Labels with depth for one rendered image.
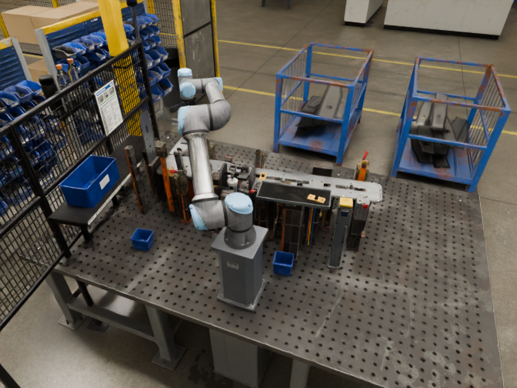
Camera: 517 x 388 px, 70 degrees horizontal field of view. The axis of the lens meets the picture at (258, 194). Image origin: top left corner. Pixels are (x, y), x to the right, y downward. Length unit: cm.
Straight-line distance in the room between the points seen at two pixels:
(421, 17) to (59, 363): 906
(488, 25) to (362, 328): 856
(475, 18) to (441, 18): 65
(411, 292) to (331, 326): 50
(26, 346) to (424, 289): 252
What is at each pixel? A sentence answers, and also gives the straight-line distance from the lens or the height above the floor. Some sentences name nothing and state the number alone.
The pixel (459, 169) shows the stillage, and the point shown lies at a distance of 436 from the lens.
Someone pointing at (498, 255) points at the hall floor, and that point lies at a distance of 375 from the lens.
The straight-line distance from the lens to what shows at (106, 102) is 255.
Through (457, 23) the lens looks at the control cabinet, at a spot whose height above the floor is 26.
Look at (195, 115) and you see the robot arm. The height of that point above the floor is 162.
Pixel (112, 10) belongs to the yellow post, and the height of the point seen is 179.
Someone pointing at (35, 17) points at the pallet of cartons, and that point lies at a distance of 499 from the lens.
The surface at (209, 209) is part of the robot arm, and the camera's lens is 156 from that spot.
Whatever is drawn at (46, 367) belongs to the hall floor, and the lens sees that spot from 293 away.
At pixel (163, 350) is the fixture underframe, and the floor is 12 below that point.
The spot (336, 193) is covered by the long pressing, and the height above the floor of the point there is 100.
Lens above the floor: 233
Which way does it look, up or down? 38 degrees down
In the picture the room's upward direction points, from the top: straight up
